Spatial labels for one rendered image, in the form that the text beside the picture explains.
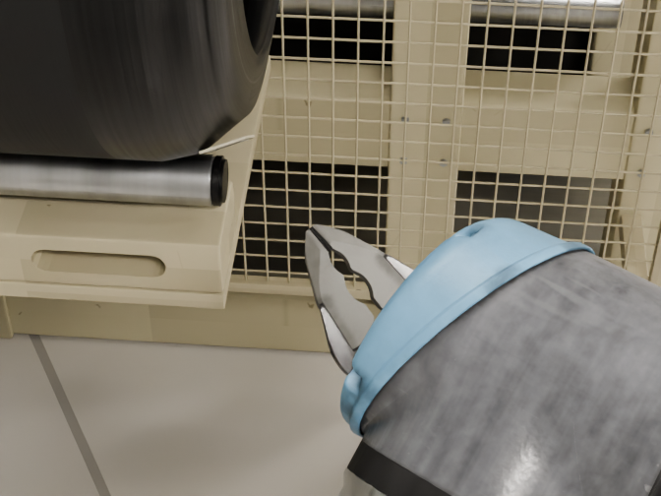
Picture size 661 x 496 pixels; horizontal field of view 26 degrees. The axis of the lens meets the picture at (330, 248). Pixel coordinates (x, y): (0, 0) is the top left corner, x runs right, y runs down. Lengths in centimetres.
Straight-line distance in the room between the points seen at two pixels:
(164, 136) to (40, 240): 22
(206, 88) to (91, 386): 129
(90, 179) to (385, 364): 69
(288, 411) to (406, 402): 166
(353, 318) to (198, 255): 25
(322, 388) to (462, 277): 169
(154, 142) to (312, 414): 119
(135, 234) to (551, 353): 73
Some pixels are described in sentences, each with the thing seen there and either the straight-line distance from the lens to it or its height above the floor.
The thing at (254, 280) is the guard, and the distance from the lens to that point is 198.
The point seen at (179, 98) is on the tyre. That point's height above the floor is 108.
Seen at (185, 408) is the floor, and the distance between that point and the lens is 225.
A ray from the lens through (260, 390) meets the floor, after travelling 227.
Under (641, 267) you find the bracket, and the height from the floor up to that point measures 34.
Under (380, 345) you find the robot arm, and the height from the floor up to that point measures 128.
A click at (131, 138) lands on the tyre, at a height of 103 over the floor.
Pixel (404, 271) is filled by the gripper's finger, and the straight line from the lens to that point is 104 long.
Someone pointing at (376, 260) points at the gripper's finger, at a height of 99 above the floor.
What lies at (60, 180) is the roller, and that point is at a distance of 125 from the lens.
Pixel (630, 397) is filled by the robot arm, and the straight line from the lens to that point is 56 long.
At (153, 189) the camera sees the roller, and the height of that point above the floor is 91.
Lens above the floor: 170
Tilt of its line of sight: 43 degrees down
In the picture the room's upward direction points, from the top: straight up
